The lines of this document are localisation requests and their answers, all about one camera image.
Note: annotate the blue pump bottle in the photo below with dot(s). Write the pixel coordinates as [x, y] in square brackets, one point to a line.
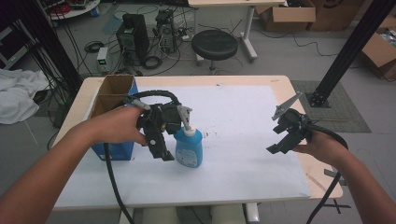
[188, 149]

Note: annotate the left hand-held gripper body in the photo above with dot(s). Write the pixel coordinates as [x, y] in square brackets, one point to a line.
[165, 115]

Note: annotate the tall brown cardboard box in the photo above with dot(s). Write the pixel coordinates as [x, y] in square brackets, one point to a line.
[336, 14]

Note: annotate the person's left hand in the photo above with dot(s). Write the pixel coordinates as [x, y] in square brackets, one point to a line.
[118, 126]

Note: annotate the black round stool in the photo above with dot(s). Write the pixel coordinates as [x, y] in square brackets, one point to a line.
[214, 45]

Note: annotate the slim black computer tower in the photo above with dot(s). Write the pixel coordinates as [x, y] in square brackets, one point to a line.
[166, 31]

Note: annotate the white cloth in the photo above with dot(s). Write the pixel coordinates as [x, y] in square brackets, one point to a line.
[18, 93]

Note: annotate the small white power supply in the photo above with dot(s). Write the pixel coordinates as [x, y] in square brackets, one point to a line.
[102, 59]

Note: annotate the white-legged wooden table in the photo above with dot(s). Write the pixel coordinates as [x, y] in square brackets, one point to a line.
[249, 18]

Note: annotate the light wooden table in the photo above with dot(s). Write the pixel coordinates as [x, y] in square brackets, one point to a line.
[283, 84]

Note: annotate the large black computer tower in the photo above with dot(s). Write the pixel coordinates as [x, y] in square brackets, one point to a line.
[134, 37]

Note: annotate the black metal frame post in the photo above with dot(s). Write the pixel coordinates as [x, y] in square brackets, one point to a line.
[351, 46]

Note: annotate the grey floor mat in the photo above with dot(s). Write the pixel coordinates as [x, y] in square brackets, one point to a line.
[345, 118]

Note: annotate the white power strip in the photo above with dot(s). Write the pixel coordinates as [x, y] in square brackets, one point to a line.
[185, 36]

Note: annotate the brown cardboard box with contents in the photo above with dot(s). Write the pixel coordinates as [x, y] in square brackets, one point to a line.
[378, 53]

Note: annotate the open brown cardboard box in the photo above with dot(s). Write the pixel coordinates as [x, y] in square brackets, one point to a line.
[289, 15]

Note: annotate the black tape strip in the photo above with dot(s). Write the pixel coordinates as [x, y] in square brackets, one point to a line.
[334, 175]

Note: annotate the blue cardboard box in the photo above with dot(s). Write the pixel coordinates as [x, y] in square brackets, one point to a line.
[115, 85]

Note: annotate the round white table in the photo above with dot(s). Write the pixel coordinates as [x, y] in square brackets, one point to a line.
[77, 11]

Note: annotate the black curtain stand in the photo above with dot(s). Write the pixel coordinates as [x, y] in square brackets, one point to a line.
[46, 40]

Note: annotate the person's right hand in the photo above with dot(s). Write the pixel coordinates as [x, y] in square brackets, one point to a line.
[327, 149]

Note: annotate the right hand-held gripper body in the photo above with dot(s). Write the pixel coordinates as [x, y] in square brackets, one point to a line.
[299, 126]

